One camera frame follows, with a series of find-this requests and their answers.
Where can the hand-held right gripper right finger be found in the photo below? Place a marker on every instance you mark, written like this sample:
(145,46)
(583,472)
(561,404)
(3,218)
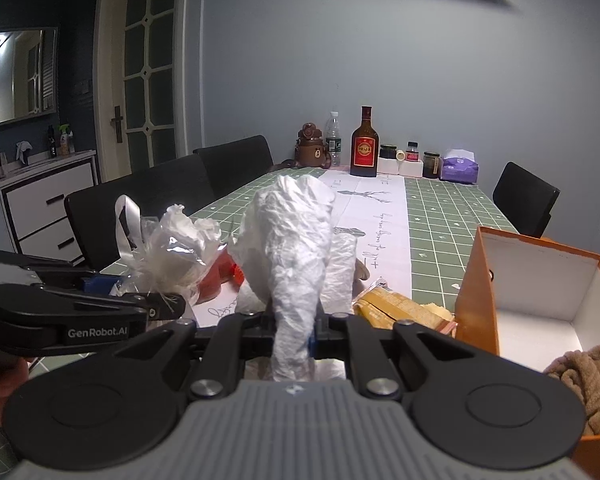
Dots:
(330,335)

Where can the white glass panel door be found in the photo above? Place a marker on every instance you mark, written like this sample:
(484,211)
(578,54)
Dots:
(140,60)

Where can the white printed table runner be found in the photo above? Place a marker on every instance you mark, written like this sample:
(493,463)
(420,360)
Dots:
(380,220)

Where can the clear water bottle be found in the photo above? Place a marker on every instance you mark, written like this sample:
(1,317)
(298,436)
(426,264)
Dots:
(333,140)

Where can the black chair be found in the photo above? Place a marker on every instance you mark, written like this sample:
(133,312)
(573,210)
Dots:
(235,160)
(130,185)
(522,195)

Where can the brown bear water bottle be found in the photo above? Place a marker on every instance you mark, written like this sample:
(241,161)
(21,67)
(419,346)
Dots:
(310,152)

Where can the wall mirror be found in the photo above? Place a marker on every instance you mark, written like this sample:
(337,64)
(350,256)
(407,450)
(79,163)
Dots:
(22,75)

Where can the green grid tablecloth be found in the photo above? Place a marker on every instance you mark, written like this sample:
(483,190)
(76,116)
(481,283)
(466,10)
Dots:
(445,240)

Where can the spray bottle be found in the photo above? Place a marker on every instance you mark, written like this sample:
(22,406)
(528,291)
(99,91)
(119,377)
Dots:
(66,141)

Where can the orange cardboard box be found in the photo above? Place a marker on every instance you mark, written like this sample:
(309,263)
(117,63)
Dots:
(475,285)

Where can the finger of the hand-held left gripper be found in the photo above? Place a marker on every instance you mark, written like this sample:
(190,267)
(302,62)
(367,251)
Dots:
(100,282)
(165,306)

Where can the dark glass jar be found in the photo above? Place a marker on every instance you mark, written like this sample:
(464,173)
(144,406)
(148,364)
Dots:
(431,165)

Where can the brown liquor bottle red label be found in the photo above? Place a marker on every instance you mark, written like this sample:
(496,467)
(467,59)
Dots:
(364,155)

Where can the small clear plastic bag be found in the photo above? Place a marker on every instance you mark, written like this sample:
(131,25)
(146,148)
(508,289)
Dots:
(342,270)

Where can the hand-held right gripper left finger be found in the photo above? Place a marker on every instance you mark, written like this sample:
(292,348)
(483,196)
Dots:
(260,335)

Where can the white box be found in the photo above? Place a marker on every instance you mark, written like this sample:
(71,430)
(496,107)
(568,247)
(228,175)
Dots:
(397,167)

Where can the white plastic bag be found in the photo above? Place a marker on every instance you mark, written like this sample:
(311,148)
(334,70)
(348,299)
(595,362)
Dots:
(290,260)

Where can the white drawer cabinet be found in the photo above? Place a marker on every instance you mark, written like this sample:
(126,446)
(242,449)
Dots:
(45,200)

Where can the wall switch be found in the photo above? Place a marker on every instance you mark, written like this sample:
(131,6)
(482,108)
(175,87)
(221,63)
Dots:
(85,86)

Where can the person's left hand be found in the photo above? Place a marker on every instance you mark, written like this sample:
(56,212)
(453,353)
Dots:
(5,377)

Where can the small red label bottle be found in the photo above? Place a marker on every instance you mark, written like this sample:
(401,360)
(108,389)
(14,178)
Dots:
(412,152)

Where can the black bottle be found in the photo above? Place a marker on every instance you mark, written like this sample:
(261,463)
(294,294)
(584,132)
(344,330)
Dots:
(52,142)

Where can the purple tissue pack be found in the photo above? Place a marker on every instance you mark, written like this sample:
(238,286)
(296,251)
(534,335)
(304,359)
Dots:
(459,167)

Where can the red orange crochet toy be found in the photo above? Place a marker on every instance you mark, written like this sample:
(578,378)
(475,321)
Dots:
(215,280)

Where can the yellow snack packet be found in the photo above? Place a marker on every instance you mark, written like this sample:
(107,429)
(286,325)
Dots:
(390,305)

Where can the grey hanging cloth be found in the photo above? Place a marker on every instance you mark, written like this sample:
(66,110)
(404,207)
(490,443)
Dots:
(23,152)

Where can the brown towel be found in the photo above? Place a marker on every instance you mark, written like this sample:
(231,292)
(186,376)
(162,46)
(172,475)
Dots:
(590,375)

